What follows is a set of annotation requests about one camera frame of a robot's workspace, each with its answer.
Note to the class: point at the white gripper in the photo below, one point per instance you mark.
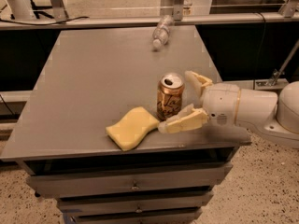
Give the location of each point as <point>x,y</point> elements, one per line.
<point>220,103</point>

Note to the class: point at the yellow sponge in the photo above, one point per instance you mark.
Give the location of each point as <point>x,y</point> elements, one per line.
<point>132,128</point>

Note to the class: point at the grey bottom drawer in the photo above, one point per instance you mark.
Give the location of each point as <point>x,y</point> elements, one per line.
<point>148,217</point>

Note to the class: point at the grey drawer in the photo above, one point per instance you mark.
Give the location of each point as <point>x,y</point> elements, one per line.
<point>129,180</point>
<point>148,217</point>
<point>136,202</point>

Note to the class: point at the grey top drawer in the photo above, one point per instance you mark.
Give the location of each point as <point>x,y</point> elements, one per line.
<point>129,180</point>

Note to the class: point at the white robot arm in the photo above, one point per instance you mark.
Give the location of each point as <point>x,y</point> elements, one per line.
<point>273,116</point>

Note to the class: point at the grey middle drawer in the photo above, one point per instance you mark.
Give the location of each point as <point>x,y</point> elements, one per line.
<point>136,202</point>

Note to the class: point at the grey drawer cabinet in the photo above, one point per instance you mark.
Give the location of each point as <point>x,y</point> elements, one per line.
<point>88,136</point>

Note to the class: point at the white background pipe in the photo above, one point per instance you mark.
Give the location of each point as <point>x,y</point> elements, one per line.
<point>21,9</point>

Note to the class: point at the orange soda can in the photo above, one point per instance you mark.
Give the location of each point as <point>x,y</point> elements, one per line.
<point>169,95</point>

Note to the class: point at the clear plastic water bottle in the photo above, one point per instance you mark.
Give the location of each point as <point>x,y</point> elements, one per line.
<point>161,33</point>

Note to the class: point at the metal frame post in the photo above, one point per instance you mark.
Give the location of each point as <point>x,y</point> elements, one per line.
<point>173,8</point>

